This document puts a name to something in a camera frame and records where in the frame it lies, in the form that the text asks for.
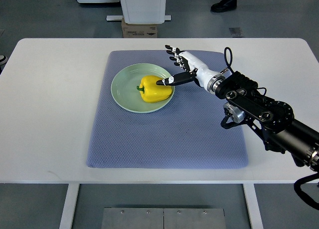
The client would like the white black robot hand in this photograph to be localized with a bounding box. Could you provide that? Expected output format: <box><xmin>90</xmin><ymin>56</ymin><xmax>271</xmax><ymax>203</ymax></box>
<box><xmin>156</xmin><ymin>45</ymin><xmax>225</xmax><ymax>94</ymax></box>

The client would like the yellow bell pepper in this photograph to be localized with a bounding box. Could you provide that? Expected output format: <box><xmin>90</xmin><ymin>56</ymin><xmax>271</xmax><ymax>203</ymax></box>
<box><xmin>136</xmin><ymin>75</ymin><xmax>172</xmax><ymax>103</ymax></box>

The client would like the metal floor outlet plate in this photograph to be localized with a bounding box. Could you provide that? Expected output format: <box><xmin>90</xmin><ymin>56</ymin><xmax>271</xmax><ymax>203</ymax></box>
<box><xmin>229</xmin><ymin>27</ymin><xmax>244</xmax><ymax>37</ymax></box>

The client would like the light green plate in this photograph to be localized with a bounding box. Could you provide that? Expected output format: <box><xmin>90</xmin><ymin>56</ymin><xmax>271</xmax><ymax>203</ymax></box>
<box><xmin>111</xmin><ymin>63</ymin><xmax>174</xmax><ymax>113</ymax></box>

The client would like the blue textured mat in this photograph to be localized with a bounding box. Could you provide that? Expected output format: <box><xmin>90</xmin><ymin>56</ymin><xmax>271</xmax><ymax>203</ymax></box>
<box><xmin>86</xmin><ymin>50</ymin><xmax>248</xmax><ymax>169</ymax></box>

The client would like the black shoe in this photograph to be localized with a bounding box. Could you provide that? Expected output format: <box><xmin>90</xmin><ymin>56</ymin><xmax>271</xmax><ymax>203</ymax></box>
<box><xmin>210</xmin><ymin>0</ymin><xmax>237</xmax><ymax>13</ymax></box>

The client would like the brown cardboard box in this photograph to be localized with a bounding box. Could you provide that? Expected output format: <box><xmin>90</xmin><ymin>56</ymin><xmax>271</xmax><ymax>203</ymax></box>
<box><xmin>121</xmin><ymin>18</ymin><xmax>158</xmax><ymax>38</ymax></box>

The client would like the white bin on stand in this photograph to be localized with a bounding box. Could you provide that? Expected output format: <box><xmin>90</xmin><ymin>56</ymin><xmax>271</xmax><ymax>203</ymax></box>
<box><xmin>106</xmin><ymin>0</ymin><xmax>171</xmax><ymax>24</ymax></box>

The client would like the grey metal base plate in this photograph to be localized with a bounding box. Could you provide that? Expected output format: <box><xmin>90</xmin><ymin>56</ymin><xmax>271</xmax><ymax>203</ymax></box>
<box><xmin>101</xmin><ymin>208</ymin><xmax>226</xmax><ymax>229</ymax></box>

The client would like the white table frame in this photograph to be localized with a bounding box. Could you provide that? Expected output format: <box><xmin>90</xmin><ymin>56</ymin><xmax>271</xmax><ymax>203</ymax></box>
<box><xmin>59</xmin><ymin>183</ymin><xmax>264</xmax><ymax>229</ymax></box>

